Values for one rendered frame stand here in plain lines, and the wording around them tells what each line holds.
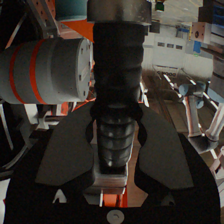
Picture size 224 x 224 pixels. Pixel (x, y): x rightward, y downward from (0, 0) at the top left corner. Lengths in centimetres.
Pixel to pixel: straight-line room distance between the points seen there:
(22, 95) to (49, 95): 6
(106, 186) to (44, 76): 19
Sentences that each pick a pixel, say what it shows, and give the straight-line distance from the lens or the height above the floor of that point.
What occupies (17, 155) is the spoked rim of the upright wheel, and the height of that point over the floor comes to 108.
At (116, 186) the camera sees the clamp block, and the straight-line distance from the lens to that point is 17.
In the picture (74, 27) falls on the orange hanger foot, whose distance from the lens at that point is 81.
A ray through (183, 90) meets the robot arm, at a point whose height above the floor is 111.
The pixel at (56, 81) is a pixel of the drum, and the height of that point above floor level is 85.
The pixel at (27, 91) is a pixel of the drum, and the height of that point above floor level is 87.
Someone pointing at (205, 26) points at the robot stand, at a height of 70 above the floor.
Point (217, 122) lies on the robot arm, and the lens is 98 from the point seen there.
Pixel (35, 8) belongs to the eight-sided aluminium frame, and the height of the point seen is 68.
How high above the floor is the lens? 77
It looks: 33 degrees up
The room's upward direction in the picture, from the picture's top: 179 degrees counter-clockwise
